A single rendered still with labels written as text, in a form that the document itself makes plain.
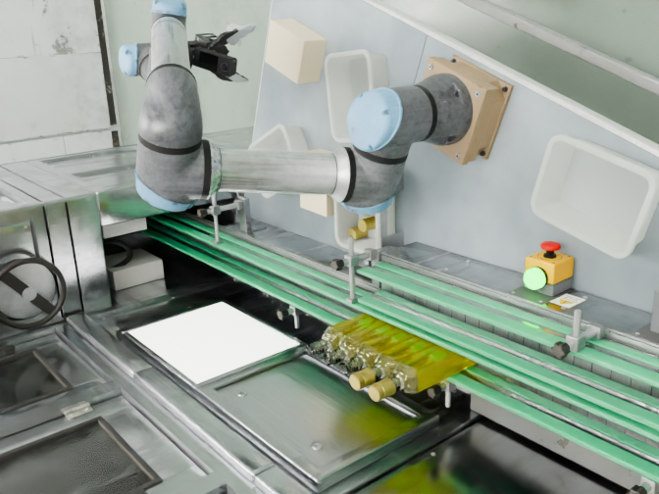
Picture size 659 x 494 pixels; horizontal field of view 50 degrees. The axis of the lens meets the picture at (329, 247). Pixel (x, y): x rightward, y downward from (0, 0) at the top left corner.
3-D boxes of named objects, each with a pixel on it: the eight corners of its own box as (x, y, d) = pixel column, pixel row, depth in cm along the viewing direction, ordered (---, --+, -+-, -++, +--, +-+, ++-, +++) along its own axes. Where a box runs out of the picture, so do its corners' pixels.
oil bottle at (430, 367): (457, 356, 158) (388, 388, 145) (458, 332, 156) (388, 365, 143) (478, 364, 153) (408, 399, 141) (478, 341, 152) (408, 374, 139)
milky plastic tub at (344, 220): (358, 237, 196) (334, 245, 190) (356, 158, 188) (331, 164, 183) (403, 252, 183) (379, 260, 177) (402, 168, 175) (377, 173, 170)
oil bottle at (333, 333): (386, 323, 175) (319, 351, 162) (385, 303, 173) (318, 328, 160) (402, 330, 171) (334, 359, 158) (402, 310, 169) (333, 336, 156)
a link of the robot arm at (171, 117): (140, 88, 117) (142, -11, 154) (137, 145, 123) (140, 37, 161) (211, 95, 120) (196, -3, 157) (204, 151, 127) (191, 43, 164)
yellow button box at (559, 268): (544, 278, 150) (523, 287, 146) (546, 245, 148) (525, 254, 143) (573, 287, 145) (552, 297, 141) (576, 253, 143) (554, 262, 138)
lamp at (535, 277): (529, 284, 144) (519, 287, 143) (530, 264, 143) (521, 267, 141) (547, 290, 141) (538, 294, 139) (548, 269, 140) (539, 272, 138)
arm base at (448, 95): (426, 66, 151) (391, 69, 146) (479, 82, 141) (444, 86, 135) (416, 132, 158) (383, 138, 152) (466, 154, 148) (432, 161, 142)
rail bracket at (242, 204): (259, 229, 230) (198, 245, 217) (255, 179, 225) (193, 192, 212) (267, 233, 227) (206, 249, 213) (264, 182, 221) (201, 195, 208)
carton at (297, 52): (292, 18, 197) (270, 19, 192) (327, 39, 187) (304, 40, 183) (285, 59, 203) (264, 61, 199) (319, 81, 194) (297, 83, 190)
